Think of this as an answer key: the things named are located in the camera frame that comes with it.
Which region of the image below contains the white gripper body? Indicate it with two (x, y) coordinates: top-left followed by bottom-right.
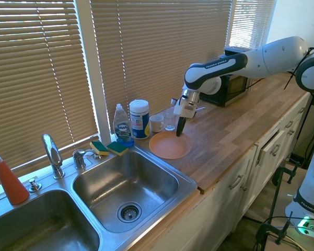
(173, 98), (200, 119)

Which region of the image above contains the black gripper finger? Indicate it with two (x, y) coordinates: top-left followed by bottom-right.
(180, 118), (189, 137)
(176, 117), (184, 138)

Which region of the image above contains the white ceramic mug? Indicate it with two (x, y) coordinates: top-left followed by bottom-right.
(149, 114), (165, 133)

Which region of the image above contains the stainless steel double sink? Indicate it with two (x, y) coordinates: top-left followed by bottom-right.
(0, 144), (199, 251)

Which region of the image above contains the metal sink drain strainer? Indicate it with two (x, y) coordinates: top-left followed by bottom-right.
(117, 201), (142, 223)

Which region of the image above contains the small chrome sink knob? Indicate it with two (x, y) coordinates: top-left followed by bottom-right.
(28, 178), (42, 193)

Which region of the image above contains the clear drinking glass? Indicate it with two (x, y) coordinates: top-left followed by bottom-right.
(164, 112), (177, 131)

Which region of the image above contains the orange round plate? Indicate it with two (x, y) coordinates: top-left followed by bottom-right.
(148, 130), (193, 160)

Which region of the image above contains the white wipes canister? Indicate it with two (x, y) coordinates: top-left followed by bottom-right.
(129, 99), (151, 141)

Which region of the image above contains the black toaster oven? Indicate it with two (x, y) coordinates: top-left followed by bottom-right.
(199, 46), (253, 108)

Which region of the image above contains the blue dish soap bottle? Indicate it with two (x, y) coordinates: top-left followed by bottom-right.
(112, 103), (135, 147)

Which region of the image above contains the wide beige window blind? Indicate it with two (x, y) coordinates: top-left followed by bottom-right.
(89, 0), (234, 127)
(0, 0), (100, 187)

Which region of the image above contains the yellow green sponge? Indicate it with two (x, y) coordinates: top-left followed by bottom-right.
(106, 141), (130, 157)
(89, 141), (110, 157)

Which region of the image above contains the white kitchen cabinet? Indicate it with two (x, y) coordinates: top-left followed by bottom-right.
(135, 92), (313, 251)

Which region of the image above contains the chrome soap dispenser pump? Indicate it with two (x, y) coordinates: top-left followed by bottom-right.
(72, 149), (95, 169)

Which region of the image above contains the narrow beige window blind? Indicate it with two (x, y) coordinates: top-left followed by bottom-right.
(229, 0), (277, 51)

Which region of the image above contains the black metal clamp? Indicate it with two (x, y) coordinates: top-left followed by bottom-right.
(255, 211), (295, 246)
(272, 161), (301, 187)

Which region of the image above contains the chrome kitchen faucet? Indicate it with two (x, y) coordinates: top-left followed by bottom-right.
(42, 133), (66, 180)

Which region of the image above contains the orange spray bottle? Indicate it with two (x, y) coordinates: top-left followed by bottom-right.
(0, 148), (30, 206)

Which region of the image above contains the white window frame post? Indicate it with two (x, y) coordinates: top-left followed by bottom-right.
(74, 0), (112, 142)

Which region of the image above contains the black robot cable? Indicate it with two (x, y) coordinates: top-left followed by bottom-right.
(284, 46), (314, 90)

